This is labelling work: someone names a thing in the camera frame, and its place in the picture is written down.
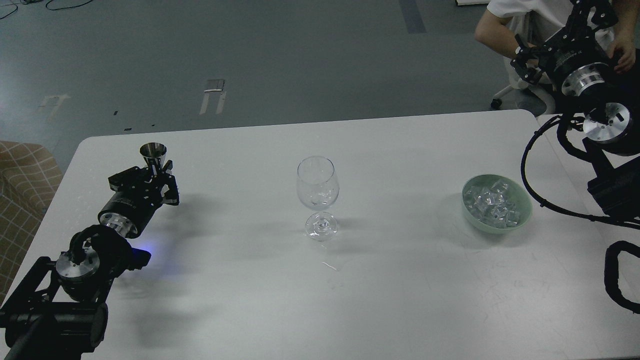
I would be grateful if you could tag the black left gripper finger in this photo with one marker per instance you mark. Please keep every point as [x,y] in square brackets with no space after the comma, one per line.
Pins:
[167,185]
[132,179]

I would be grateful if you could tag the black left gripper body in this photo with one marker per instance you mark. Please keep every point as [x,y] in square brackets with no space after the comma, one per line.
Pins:
[131,207]

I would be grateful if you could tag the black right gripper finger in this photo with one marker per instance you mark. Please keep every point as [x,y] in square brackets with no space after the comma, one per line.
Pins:
[531,76]
[591,19]

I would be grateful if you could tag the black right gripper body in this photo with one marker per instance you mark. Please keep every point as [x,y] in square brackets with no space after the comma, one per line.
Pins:
[576,63]

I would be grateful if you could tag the steel double jigger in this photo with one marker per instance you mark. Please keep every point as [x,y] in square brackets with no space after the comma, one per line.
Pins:
[154,155]

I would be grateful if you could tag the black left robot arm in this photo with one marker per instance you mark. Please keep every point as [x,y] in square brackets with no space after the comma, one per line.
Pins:
[59,310]

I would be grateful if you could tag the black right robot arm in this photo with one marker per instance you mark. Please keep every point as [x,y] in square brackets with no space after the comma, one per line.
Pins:
[603,128]

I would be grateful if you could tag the pile of ice cubes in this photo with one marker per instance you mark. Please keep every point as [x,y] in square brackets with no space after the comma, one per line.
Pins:
[492,204]

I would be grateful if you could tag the clear wine glass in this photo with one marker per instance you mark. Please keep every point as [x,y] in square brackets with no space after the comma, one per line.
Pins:
[317,188]

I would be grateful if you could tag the person right hand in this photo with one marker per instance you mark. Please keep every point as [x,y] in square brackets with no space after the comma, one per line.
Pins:
[527,56]

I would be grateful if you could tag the person left hand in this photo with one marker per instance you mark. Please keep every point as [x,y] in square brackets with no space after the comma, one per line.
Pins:
[623,49]

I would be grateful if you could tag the white office chair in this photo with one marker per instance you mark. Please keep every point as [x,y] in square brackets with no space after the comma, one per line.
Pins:
[532,98]

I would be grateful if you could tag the green bowl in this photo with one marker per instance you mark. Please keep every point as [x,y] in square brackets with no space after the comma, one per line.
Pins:
[520,196]

